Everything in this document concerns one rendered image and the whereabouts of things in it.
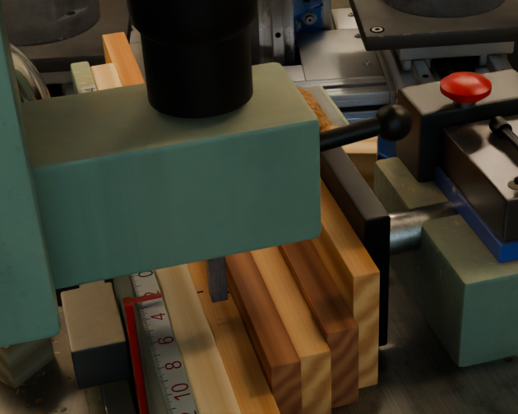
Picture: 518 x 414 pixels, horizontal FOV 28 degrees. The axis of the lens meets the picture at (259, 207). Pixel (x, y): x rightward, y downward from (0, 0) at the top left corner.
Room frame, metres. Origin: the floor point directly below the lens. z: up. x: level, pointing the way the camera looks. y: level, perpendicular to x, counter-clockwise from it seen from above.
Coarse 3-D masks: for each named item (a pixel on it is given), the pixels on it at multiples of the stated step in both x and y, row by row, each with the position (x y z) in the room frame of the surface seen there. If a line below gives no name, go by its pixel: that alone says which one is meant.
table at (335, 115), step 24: (336, 120) 0.73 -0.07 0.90; (120, 288) 0.55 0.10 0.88; (408, 312) 0.49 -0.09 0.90; (408, 336) 0.46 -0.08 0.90; (432, 336) 0.46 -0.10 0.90; (384, 360) 0.44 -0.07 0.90; (408, 360) 0.44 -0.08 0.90; (432, 360) 0.44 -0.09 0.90; (384, 384) 0.42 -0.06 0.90; (408, 384) 0.42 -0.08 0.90; (432, 384) 0.42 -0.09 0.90; (456, 384) 0.42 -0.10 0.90; (480, 384) 0.42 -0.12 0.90; (504, 384) 0.42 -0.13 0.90; (336, 408) 0.41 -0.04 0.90; (360, 408) 0.41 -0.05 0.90; (384, 408) 0.41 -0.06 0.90; (408, 408) 0.41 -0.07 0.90; (432, 408) 0.40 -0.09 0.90; (456, 408) 0.40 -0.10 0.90; (480, 408) 0.40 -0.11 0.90; (504, 408) 0.40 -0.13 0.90
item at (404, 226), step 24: (336, 168) 0.50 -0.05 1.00; (336, 192) 0.49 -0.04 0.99; (360, 192) 0.48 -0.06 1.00; (360, 216) 0.46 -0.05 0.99; (384, 216) 0.45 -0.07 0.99; (408, 216) 0.50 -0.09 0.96; (432, 216) 0.50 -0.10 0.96; (360, 240) 0.45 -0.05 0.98; (384, 240) 0.45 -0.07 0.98; (408, 240) 0.49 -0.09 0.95; (384, 264) 0.45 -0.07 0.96; (384, 288) 0.45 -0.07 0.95; (384, 312) 0.45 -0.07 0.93; (384, 336) 0.45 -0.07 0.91
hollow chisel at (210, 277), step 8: (208, 264) 0.44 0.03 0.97; (216, 264) 0.44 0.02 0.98; (224, 264) 0.45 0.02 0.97; (208, 272) 0.45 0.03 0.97; (216, 272) 0.44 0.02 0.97; (224, 272) 0.45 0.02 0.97; (208, 280) 0.45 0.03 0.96; (216, 280) 0.44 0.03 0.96; (224, 280) 0.45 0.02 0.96; (208, 288) 0.45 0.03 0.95; (216, 288) 0.44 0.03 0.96; (224, 288) 0.45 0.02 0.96; (216, 296) 0.44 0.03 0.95; (224, 296) 0.45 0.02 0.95
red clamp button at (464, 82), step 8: (456, 72) 0.56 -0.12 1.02; (464, 72) 0.56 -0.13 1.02; (472, 72) 0.56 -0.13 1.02; (448, 80) 0.55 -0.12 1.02; (456, 80) 0.55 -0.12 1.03; (464, 80) 0.54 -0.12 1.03; (472, 80) 0.54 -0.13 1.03; (480, 80) 0.54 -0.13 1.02; (488, 80) 0.55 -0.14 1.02; (440, 88) 0.55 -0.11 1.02; (448, 88) 0.54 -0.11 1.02; (456, 88) 0.54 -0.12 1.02; (464, 88) 0.54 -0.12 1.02; (472, 88) 0.54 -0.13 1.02; (480, 88) 0.54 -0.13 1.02; (488, 88) 0.54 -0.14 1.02; (448, 96) 0.54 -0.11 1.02; (456, 96) 0.53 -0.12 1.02; (464, 96) 0.53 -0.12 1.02; (472, 96) 0.53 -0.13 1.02; (480, 96) 0.53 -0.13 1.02
